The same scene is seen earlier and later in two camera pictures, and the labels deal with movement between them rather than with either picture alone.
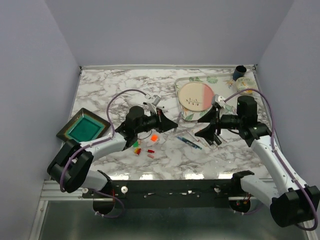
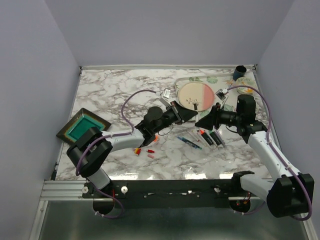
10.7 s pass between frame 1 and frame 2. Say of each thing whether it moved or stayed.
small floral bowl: stayed
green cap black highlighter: stayed
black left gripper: moved
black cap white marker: moved
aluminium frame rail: stayed
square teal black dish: stayed
